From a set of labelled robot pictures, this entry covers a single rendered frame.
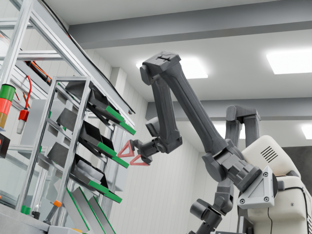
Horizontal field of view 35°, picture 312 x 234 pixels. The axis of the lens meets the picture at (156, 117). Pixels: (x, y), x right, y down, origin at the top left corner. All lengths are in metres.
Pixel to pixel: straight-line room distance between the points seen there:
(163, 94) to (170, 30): 5.99
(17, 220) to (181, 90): 0.61
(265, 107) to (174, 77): 8.50
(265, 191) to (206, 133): 0.25
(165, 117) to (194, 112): 0.22
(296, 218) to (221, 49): 7.07
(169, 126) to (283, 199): 0.48
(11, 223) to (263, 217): 0.74
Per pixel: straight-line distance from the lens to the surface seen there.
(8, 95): 1.81
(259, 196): 1.50
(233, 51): 8.58
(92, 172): 2.03
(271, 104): 9.99
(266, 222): 1.64
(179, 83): 1.53
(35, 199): 2.89
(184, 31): 7.53
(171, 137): 1.82
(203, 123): 1.55
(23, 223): 1.46
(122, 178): 3.75
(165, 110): 1.72
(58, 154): 2.14
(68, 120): 2.18
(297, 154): 6.01
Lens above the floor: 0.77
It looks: 21 degrees up
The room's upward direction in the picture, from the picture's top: 11 degrees clockwise
